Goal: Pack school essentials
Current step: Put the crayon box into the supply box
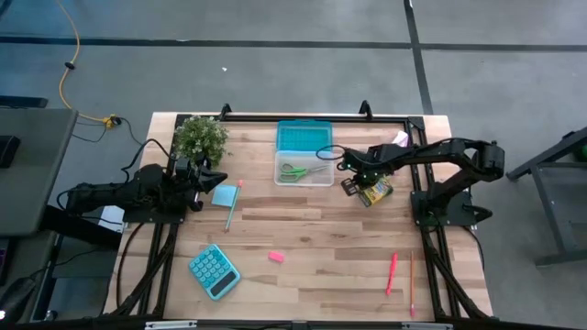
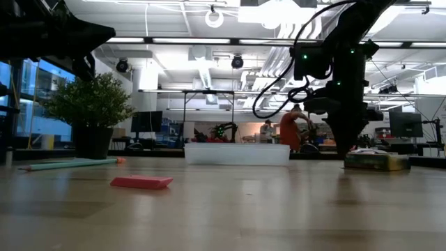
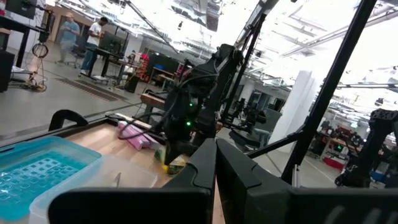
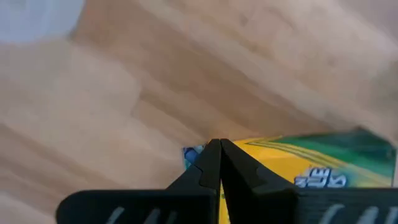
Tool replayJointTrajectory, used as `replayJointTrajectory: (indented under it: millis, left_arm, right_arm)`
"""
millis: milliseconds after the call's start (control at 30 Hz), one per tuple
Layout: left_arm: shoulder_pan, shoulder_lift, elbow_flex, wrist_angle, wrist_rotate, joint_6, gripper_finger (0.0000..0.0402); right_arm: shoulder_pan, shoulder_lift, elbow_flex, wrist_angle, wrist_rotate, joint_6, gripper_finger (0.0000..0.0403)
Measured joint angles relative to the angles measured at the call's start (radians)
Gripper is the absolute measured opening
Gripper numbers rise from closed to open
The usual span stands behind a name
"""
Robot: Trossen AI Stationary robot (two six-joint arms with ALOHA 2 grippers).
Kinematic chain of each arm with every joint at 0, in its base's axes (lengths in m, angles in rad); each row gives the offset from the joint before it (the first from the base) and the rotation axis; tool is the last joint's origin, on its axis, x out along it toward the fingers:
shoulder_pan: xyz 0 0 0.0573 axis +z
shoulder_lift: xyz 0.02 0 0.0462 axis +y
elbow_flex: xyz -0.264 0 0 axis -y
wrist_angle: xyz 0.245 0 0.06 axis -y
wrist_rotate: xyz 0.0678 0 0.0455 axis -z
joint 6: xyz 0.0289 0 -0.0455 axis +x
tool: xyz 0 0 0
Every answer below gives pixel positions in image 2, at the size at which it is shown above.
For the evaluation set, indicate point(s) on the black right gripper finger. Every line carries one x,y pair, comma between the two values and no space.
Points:
345,136

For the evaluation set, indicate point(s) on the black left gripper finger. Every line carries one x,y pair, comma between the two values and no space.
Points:
90,35

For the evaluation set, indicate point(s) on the clear pencil box teal lid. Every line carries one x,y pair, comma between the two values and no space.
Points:
237,155

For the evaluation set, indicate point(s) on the light blue sticky note pad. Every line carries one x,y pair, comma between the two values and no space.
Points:
75,160

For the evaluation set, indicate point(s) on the teal pencil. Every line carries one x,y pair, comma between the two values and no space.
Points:
69,164

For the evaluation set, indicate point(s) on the pink eraser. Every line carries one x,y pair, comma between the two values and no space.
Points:
141,182

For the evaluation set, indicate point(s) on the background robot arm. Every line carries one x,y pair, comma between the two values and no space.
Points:
223,129

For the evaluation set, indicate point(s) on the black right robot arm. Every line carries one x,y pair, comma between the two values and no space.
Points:
348,35

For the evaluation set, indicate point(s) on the person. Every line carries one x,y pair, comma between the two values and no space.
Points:
267,131
289,132

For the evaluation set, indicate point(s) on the black monitor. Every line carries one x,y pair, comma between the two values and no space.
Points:
406,124
146,121

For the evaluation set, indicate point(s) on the potted green plant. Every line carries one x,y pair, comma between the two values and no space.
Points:
90,104

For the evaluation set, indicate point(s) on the long ceiling light strip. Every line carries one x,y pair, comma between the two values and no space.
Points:
191,40

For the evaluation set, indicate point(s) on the black ceiling camera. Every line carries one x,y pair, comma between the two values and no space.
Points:
122,65
237,62

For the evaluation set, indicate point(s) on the black rig frame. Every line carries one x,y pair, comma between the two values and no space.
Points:
209,92

